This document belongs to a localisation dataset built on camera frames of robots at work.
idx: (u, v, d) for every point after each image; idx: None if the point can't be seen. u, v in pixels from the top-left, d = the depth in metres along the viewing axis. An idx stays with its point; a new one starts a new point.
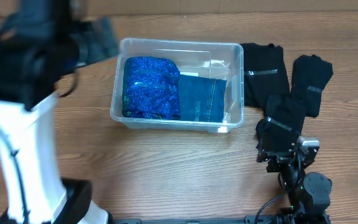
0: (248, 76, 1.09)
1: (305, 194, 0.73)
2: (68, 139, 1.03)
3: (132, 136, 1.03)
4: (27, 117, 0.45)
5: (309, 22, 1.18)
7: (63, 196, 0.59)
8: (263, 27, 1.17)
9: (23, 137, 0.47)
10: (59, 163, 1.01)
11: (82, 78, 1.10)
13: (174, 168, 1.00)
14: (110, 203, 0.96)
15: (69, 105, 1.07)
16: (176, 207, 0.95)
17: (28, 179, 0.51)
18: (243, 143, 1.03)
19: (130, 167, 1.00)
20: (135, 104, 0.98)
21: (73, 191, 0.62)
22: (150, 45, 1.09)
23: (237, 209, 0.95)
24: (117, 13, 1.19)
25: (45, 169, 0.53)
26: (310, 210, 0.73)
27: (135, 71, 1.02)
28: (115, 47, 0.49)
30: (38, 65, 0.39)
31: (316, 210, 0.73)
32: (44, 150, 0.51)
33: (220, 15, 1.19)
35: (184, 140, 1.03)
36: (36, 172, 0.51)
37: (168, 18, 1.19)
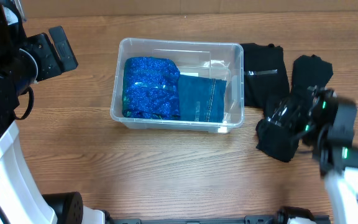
0: (248, 76, 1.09)
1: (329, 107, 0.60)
2: (68, 139, 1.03)
3: (131, 136, 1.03)
4: None
5: (309, 22, 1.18)
7: (54, 216, 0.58)
8: (263, 27, 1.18)
9: None
10: (59, 163, 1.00)
11: (82, 78, 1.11)
13: (174, 168, 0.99)
14: (110, 203, 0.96)
15: (69, 106, 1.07)
16: (176, 207, 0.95)
17: (10, 216, 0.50)
18: (243, 143, 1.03)
19: (130, 167, 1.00)
20: (136, 104, 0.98)
21: (61, 206, 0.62)
22: (150, 45, 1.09)
23: (237, 208, 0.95)
24: (117, 13, 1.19)
25: (26, 199, 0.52)
26: (340, 126, 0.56)
27: (135, 71, 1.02)
28: (68, 63, 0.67)
30: None
31: (341, 124, 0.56)
32: (20, 183, 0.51)
33: (220, 15, 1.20)
35: (184, 140, 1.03)
36: (17, 208, 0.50)
37: (168, 19, 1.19)
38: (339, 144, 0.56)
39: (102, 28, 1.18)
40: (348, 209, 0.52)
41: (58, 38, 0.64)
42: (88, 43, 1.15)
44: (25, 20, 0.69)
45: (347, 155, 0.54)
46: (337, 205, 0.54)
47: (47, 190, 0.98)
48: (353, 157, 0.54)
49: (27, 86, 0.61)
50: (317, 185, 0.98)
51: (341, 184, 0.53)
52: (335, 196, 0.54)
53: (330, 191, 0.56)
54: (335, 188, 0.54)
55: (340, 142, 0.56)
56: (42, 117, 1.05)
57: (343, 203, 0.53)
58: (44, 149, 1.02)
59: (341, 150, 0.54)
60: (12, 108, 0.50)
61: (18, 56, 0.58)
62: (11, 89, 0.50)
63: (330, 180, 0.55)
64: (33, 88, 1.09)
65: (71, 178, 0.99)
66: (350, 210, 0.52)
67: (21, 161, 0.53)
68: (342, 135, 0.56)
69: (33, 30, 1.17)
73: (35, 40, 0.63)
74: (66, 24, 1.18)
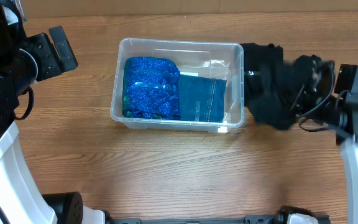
0: (248, 76, 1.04)
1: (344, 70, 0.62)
2: (68, 139, 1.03)
3: (132, 135, 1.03)
4: None
5: (309, 22, 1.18)
7: (54, 216, 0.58)
8: (263, 27, 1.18)
9: None
10: (59, 163, 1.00)
11: (82, 78, 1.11)
13: (174, 168, 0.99)
14: (110, 203, 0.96)
15: (69, 105, 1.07)
16: (176, 207, 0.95)
17: (11, 216, 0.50)
18: (243, 143, 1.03)
19: (130, 167, 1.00)
20: (136, 103, 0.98)
21: (62, 206, 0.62)
22: (150, 45, 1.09)
23: (237, 209, 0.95)
24: (117, 13, 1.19)
25: (25, 198, 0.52)
26: None
27: (135, 71, 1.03)
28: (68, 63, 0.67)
30: None
31: None
32: (20, 183, 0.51)
33: (220, 15, 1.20)
35: (184, 140, 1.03)
36: (17, 208, 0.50)
37: (168, 18, 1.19)
38: None
39: (102, 28, 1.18)
40: None
41: (58, 38, 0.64)
42: (88, 43, 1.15)
44: (26, 20, 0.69)
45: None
46: (353, 175, 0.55)
47: (47, 190, 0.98)
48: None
49: (28, 86, 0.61)
50: (317, 185, 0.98)
51: None
52: (351, 164, 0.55)
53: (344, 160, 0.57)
54: (352, 157, 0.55)
55: None
56: (42, 117, 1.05)
57: None
58: (44, 148, 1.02)
59: None
60: (12, 107, 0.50)
61: (18, 56, 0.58)
62: (11, 89, 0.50)
63: (346, 148, 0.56)
64: (33, 88, 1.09)
65: (71, 178, 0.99)
66: None
67: (21, 161, 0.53)
68: None
69: (33, 29, 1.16)
73: (35, 40, 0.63)
74: (66, 24, 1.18)
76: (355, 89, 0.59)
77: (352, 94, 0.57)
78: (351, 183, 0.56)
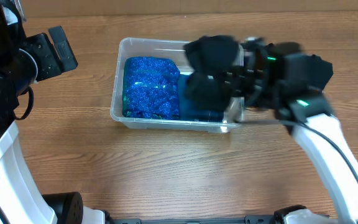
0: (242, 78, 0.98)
1: (275, 58, 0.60)
2: (68, 139, 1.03)
3: (132, 135, 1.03)
4: None
5: (309, 21, 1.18)
7: (54, 216, 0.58)
8: (263, 27, 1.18)
9: None
10: (59, 163, 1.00)
11: (82, 78, 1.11)
13: (174, 168, 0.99)
14: (110, 203, 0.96)
15: (69, 105, 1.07)
16: (176, 207, 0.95)
17: (11, 217, 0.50)
18: (243, 143, 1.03)
19: (130, 166, 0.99)
20: (135, 103, 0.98)
21: (61, 206, 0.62)
22: (150, 45, 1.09)
23: (237, 209, 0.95)
24: (117, 13, 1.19)
25: (25, 199, 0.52)
26: (294, 78, 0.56)
27: (135, 71, 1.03)
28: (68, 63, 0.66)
30: None
31: (294, 76, 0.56)
32: (20, 183, 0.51)
33: (220, 14, 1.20)
35: (184, 140, 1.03)
36: (17, 209, 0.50)
37: (167, 18, 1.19)
38: (297, 97, 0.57)
39: (102, 27, 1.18)
40: (324, 149, 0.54)
41: (58, 38, 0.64)
42: (88, 43, 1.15)
44: (25, 20, 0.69)
45: (305, 104, 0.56)
46: (318, 160, 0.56)
47: (46, 190, 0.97)
48: (312, 96, 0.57)
49: (27, 86, 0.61)
50: (317, 185, 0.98)
51: (311, 134, 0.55)
52: (311, 149, 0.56)
53: (304, 145, 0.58)
54: (307, 140, 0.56)
55: (298, 95, 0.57)
56: (42, 117, 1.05)
57: (317, 152, 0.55)
58: (44, 148, 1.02)
59: (297, 103, 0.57)
60: (12, 107, 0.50)
61: (18, 56, 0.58)
62: (10, 89, 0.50)
63: (300, 135, 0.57)
64: (33, 88, 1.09)
65: (71, 178, 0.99)
66: (330, 160, 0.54)
67: (21, 161, 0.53)
68: (300, 82, 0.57)
69: (33, 29, 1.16)
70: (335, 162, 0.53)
73: (35, 40, 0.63)
74: (66, 24, 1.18)
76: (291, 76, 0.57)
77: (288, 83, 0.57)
78: (319, 167, 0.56)
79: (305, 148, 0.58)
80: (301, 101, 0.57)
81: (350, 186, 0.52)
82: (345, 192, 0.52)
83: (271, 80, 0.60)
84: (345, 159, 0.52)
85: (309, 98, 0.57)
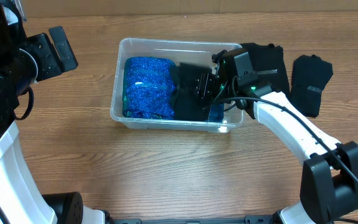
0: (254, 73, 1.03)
1: (227, 60, 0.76)
2: (68, 139, 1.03)
3: (132, 135, 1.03)
4: None
5: (309, 22, 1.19)
7: (53, 216, 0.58)
8: (263, 27, 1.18)
9: None
10: (59, 163, 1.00)
11: (82, 78, 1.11)
13: (174, 168, 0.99)
14: (110, 203, 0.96)
15: (69, 105, 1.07)
16: (176, 207, 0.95)
17: (11, 216, 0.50)
18: (243, 143, 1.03)
19: (130, 166, 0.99)
20: (136, 104, 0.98)
21: (61, 206, 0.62)
22: (150, 45, 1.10)
23: (237, 209, 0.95)
24: (117, 13, 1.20)
25: (25, 199, 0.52)
26: (245, 71, 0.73)
27: (135, 71, 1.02)
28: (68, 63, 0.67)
30: None
31: (243, 71, 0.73)
32: (20, 183, 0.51)
33: (220, 15, 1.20)
35: (184, 140, 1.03)
36: (17, 209, 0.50)
37: (168, 18, 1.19)
38: (250, 84, 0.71)
39: (102, 28, 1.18)
40: (281, 117, 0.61)
41: (58, 38, 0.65)
42: (88, 43, 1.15)
44: (25, 20, 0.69)
45: (255, 89, 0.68)
46: (276, 126, 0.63)
47: (46, 190, 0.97)
48: (261, 83, 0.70)
49: (28, 86, 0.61)
50: None
51: (266, 107, 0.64)
52: (271, 121, 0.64)
53: (266, 121, 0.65)
54: (266, 115, 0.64)
55: (251, 84, 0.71)
56: (42, 117, 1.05)
57: (271, 116, 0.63)
58: (44, 148, 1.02)
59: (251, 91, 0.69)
60: (12, 107, 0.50)
61: (18, 55, 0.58)
62: (11, 89, 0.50)
63: (257, 111, 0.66)
64: (33, 88, 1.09)
65: (71, 178, 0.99)
66: (282, 119, 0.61)
67: (21, 161, 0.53)
68: (250, 75, 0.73)
69: (33, 29, 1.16)
70: (293, 127, 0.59)
73: (35, 40, 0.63)
74: (66, 24, 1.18)
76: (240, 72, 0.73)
77: (240, 78, 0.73)
78: (278, 129, 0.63)
79: (264, 121, 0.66)
80: (252, 86, 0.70)
81: (303, 134, 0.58)
82: (300, 140, 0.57)
83: (229, 79, 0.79)
84: (292, 114, 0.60)
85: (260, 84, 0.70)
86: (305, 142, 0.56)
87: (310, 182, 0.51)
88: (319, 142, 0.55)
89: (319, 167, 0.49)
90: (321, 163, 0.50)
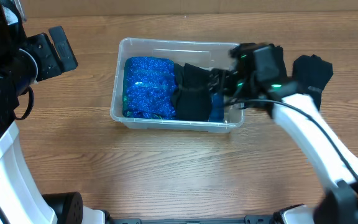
0: None
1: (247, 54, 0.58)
2: (68, 139, 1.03)
3: (132, 135, 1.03)
4: None
5: (309, 22, 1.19)
7: (53, 216, 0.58)
8: (263, 27, 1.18)
9: None
10: (59, 163, 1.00)
11: (82, 78, 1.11)
13: (174, 168, 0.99)
14: (110, 203, 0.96)
15: (69, 105, 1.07)
16: (175, 207, 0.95)
17: (10, 216, 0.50)
18: (243, 143, 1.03)
19: (130, 167, 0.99)
20: (136, 104, 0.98)
21: (61, 206, 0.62)
22: (150, 45, 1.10)
23: (237, 209, 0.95)
24: (117, 12, 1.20)
25: (25, 199, 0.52)
26: (265, 66, 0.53)
27: (135, 71, 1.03)
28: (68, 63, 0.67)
30: None
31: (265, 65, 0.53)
32: (20, 183, 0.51)
33: (220, 15, 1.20)
35: (184, 140, 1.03)
36: (17, 209, 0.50)
37: (168, 18, 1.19)
38: (270, 82, 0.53)
39: (102, 28, 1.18)
40: (302, 126, 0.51)
41: (58, 38, 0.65)
42: (88, 43, 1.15)
44: (26, 20, 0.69)
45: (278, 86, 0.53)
46: (296, 134, 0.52)
47: (46, 190, 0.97)
48: (286, 79, 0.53)
49: (27, 86, 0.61)
50: (317, 185, 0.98)
51: (288, 111, 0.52)
52: (289, 126, 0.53)
53: (286, 126, 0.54)
54: (286, 120, 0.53)
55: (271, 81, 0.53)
56: (42, 117, 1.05)
57: (294, 123, 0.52)
58: (44, 148, 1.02)
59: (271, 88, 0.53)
60: (12, 108, 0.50)
61: (18, 55, 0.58)
62: (11, 89, 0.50)
63: (276, 114, 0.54)
64: (33, 88, 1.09)
65: (71, 178, 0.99)
66: (306, 129, 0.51)
67: (21, 161, 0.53)
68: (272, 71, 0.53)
69: (33, 30, 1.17)
70: (316, 138, 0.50)
73: (35, 40, 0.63)
74: (66, 24, 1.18)
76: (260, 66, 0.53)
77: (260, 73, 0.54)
78: (298, 138, 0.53)
79: (283, 123, 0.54)
80: (273, 84, 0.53)
81: (329, 152, 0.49)
82: (324, 157, 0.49)
83: (248, 74, 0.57)
84: (319, 126, 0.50)
85: (281, 82, 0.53)
86: (330, 161, 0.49)
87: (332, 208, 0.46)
88: (347, 168, 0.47)
89: (344, 198, 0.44)
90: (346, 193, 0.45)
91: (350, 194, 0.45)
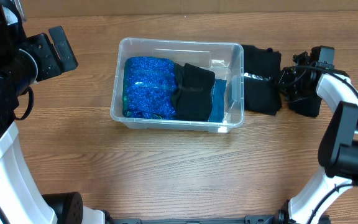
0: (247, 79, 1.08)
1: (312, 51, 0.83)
2: (68, 138, 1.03)
3: (132, 135, 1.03)
4: None
5: (309, 22, 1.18)
7: (53, 216, 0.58)
8: (263, 27, 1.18)
9: None
10: (59, 163, 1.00)
11: (82, 78, 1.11)
13: (174, 168, 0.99)
14: (110, 203, 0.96)
15: (69, 105, 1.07)
16: (176, 207, 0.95)
17: (10, 216, 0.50)
18: (243, 143, 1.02)
19: (130, 167, 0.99)
20: (136, 104, 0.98)
21: (61, 206, 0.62)
22: (150, 45, 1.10)
23: (237, 209, 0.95)
24: (117, 12, 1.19)
25: (25, 199, 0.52)
26: (324, 61, 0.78)
27: (135, 71, 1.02)
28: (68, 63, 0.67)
30: None
31: (324, 60, 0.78)
32: (20, 183, 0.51)
33: (220, 14, 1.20)
35: (184, 140, 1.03)
36: (17, 208, 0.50)
37: (168, 18, 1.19)
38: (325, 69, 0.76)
39: (102, 28, 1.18)
40: (337, 84, 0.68)
41: (58, 38, 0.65)
42: (88, 43, 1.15)
44: (25, 20, 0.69)
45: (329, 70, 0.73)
46: (329, 89, 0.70)
47: (46, 190, 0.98)
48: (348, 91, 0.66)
49: (27, 86, 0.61)
50: None
51: (329, 77, 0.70)
52: (327, 88, 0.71)
53: (324, 91, 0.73)
54: (326, 83, 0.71)
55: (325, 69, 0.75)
56: (42, 117, 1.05)
57: (332, 83, 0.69)
58: (44, 149, 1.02)
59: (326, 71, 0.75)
60: (12, 107, 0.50)
61: (18, 56, 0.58)
62: (10, 89, 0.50)
63: (322, 83, 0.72)
64: (33, 88, 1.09)
65: (71, 178, 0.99)
66: (341, 88, 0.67)
67: (21, 161, 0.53)
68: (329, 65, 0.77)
69: (33, 30, 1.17)
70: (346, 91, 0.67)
73: (35, 40, 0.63)
74: (66, 24, 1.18)
76: (322, 59, 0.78)
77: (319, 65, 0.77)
78: (332, 96, 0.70)
79: (324, 94, 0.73)
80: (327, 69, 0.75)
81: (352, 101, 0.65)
82: (345, 96, 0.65)
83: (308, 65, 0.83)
84: (350, 86, 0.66)
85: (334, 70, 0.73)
86: (350, 98, 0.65)
87: (334, 130, 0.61)
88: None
89: (347, 115, 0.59)
90: (351, 114, 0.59)
91: (352, 114, 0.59)
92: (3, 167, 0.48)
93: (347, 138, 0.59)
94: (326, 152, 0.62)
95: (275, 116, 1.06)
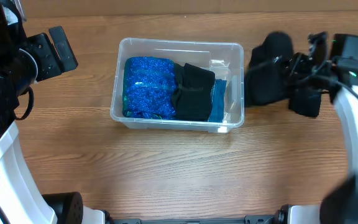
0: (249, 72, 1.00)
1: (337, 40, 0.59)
2: (68, 138, 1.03)
3: (132, 135, 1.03)
4: None
5: (309, 22, 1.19)
7: (54, 216, 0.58)
8: (263, 27, 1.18)
9: None
10: (59, 163, 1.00)
11: (82, 78, 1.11)
13: (174, 168, 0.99)
14: (110, 203, 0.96)
15: (69, 105, 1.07)
16: (176, 207, 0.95)
17: (10, 216, 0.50)
18: (243, 143, 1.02)
19: (130, 167, 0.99)
20: (136, 104, 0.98)
21: (62, 206, 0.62)
22: (150, 45, 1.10)
23: (237, 209, 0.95)
24: (117, 13, 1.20)
25: (25, 198, 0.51)
26: (348, 56, 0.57)
27: (135, 71, 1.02)
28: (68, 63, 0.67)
30: None
31: (350, 54, 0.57)
32: (20, 183, 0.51)
33: (220, 14, 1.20)
35: (184, 140, 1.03)
36: (17, 208, 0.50)
37: (168, 18, 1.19)
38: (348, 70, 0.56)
39: (102, 28, 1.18)
40: None
41: (58, 38, 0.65)
42: (88, 43, 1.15)
44: (25, 20, 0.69)
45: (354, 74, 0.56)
46: (347, 116, 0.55)
47: (46, 190, 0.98)
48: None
49: (28, 86, 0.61)
50: (317, 185, 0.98)
51: (351, 99, 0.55)
52: (346, 112, 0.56)
53: (341, 110, 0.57)
54: (345, 106, 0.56)
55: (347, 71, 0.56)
56: (42, 117, 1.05)
57: (352, 112, 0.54)
58: (44, 148, 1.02)
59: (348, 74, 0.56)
60: (12, 108, 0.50)
61: (18, 56, 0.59)
62: (10, 89, 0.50)
63: (340, 98, 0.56)
64: (33, 88, 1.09)
65: (70, 178, 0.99)
66: None
67: (21, 161, 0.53)
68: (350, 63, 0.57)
69: (33, 30, 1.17)
70: None
73: (35, 40, 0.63)
74: (66, 24, 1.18)
76: (347, 55, 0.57)
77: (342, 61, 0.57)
78: (348, 127, 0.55)
79: (342, 116, 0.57)
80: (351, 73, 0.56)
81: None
82: None
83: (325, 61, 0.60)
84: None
85: None
86: None
87: (344, 196, 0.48)
88: None
89: None
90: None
91: None
92: (4, 167, 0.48)
93: None
94: (332, 214, 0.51)
95: (275, 116, 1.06)
